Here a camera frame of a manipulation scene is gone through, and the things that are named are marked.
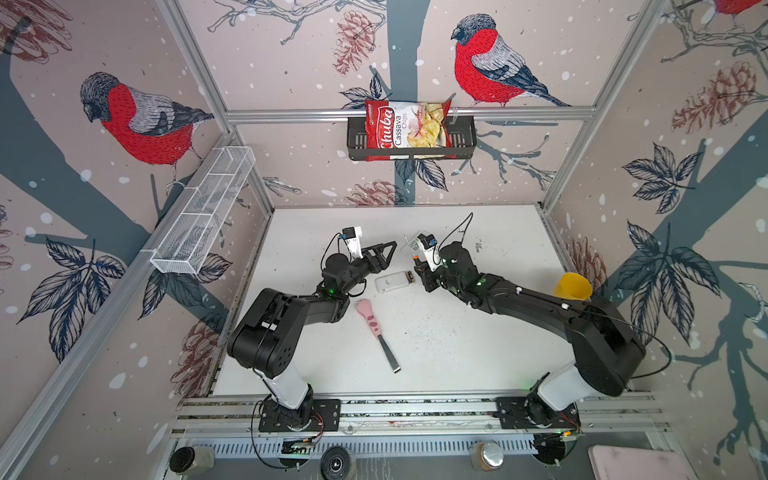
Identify white remote grey buttons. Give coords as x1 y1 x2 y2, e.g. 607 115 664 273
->
375 271 415 294

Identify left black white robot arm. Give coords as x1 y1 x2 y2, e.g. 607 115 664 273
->
226 241 397 411

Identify black round speaker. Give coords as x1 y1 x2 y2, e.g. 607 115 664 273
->
320 446 357 480

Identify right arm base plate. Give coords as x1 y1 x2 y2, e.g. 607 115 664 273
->
494 397 581 430

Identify red cassava chips bag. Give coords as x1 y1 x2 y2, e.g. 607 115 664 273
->
365 100 453 150

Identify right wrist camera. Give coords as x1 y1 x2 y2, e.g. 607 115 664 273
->
409 232 441 271

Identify yellow plastic cup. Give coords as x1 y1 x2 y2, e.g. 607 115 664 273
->
554 272 593 301

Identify black grey cylinder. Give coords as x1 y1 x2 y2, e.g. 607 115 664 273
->
169 445 215 476

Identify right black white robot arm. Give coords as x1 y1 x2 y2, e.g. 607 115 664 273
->
412 234 646 426

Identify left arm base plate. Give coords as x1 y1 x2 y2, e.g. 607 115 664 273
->
255 398 341 433

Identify silver round cap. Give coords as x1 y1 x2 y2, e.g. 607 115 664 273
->
469 441 504 472

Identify black wall basket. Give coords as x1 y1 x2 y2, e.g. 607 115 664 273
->
346 116 477 161

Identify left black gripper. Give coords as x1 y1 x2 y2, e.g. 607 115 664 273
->
339 243 395 298

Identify white wire mesh shelf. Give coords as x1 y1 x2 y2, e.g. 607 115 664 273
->
150 146 255 275

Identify pink handled scraper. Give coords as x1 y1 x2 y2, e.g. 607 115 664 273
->
356 299 401 374

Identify pink pad corner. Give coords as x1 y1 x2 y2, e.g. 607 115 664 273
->
588 445 697 480

